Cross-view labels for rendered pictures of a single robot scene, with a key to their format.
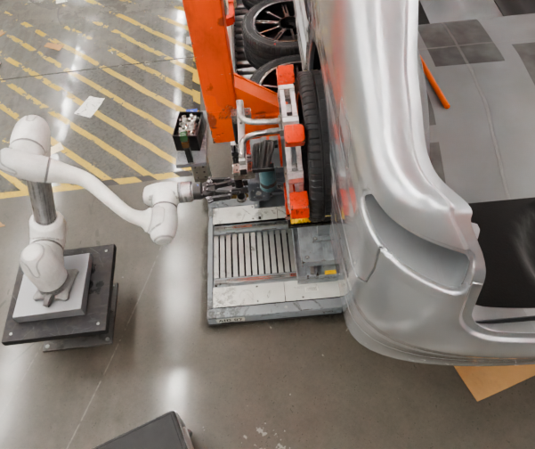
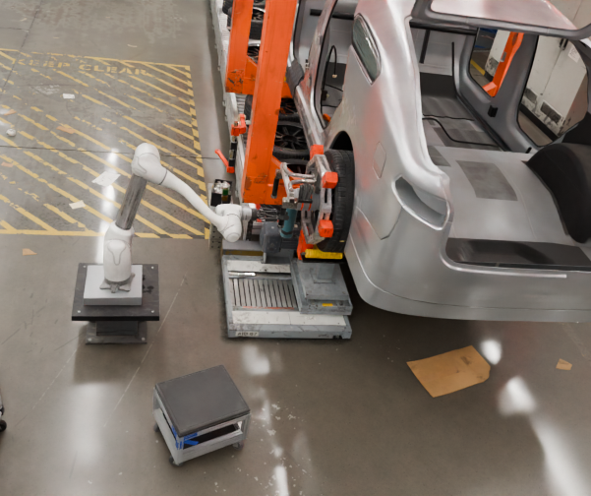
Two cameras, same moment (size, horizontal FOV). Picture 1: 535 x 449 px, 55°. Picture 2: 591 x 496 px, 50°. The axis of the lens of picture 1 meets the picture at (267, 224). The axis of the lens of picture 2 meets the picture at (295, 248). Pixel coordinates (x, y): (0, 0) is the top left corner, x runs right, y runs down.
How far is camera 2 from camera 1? 2.00 m
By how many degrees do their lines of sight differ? 22
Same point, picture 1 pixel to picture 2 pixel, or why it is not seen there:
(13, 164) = (147, 165)
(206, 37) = (264, 120)
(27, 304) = (94, 290)
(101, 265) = (149, 276)
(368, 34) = (397, 110)
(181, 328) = (205, 338)
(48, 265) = (127, 257)
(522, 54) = (460, 165)
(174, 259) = (194, 292)
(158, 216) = (232, 220)
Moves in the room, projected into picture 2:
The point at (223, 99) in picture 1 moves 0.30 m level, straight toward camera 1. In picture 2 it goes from (262, 167) to (270, 191)
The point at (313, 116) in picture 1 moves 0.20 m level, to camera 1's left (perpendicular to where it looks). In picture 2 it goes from (342, 170) to (310, 168)
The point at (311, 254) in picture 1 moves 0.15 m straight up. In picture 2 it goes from (313, 289) to (317, 273)
